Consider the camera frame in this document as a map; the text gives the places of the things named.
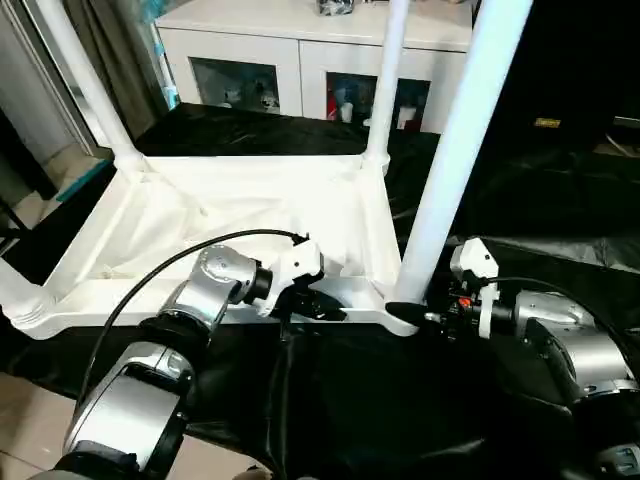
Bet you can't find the black plastic mat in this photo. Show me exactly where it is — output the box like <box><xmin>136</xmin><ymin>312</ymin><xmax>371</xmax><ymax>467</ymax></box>
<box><xmin>0</xmin><ymin>102</ymin><xmax>640</xmax><ymax>480</ymax></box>

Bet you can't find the teal plastic frame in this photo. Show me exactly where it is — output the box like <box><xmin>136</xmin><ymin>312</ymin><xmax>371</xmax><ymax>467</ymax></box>
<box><xmin>54</xmin><ymin>159</ymin><xmax>114</xmax><ymax>204</ymax></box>

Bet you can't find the white glass-door cabinet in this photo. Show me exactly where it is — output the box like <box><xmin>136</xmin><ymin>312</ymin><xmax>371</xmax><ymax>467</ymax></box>
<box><xmin>154</xmin><ymin>0</ymin><xmax>474</xmax><ymax>134</ymax></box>

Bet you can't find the white plastic table leg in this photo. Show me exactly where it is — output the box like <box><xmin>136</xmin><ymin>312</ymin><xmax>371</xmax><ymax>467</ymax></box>
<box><xmin>0</xmin><ymin>259</ymin><xmax>51</xmax><ymax>326</ymax></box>
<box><xmin>32</xmin><ymin>0</ymin><xmax>147</xmax><ymax>171</ymax></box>
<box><xmin>363</xmin><ymin>0</ymin><xmax>412</xmax><ymax>164</ymax></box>
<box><xmin>393</xmin><ymin>0</ymin><xmax>536</xmax><ymax>306</ymax></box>

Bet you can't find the dark crumpled object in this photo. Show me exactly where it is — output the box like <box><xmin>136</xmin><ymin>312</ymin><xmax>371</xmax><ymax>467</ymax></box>
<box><xmin>314</xmin><ymin>0</ymin><xmax>359</xmax><ymax>17</ymax></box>

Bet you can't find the grey-brown curtain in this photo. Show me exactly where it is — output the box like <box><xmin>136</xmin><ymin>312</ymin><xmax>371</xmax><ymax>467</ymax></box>
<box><xmin>64</xmin><ymin>0</ymin><xmax>169</xmax><ymax>141</ymax></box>

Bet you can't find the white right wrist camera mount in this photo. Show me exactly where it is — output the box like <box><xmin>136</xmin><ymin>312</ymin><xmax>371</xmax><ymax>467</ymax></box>
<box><xmin>449</xmin><ymin>238</ymin><xmax>501</xmax><ymax>340</ymax></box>

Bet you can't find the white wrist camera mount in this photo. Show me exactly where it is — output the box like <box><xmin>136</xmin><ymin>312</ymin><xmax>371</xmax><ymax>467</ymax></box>
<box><xmin>449</xmin><ymin>238</ymin><xmax>501</xmax><ymax>340</ymax></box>
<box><xmin>254</xmin><ymin>239</ymin><xmax>326</xmax><ymax>319</ymax></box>

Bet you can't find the light blue patterned strip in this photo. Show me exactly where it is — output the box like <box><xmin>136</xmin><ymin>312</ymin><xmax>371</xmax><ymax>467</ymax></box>
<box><xmin>147</xmin><ymin>9</ymin><xmax>181</xmax><ymax>109</ymax></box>

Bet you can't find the black box with yellow label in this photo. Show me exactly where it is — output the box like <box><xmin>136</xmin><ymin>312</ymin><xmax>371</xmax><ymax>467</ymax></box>
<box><xmin>499</xmin><ymin>0</ymin><xmax>614</xmax><ymax>149</ymax></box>

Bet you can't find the white plastic table top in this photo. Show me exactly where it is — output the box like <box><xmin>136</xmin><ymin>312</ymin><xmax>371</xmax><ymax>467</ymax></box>
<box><xmin>2</xmin><ymin>152</ymin><xmax>426</xmax><ymax>341</ymax></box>

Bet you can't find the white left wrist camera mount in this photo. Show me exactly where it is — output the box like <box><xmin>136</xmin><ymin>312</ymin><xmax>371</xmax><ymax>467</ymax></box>
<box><xmin>254</xmin><ymin>239</ymin><xmax>326</xmax><ymax>319</ymax></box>

